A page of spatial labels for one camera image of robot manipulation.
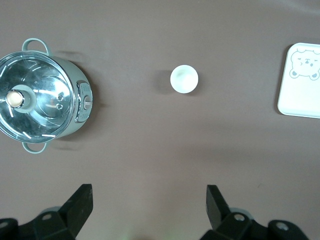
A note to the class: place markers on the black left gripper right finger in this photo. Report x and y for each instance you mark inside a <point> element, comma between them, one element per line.
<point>217,212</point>

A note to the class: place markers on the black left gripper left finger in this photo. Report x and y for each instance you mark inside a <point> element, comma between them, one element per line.
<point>80,205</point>

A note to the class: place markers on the white plastic cup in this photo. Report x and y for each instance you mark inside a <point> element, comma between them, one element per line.
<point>184,79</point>

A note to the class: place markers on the glass pot lid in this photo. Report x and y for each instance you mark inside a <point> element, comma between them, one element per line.
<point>45,100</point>

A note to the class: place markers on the green electric cooking pot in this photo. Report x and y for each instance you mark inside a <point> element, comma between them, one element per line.
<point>77,75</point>

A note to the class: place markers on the cream tray with bear print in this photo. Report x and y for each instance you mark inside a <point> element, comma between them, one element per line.
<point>300,97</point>

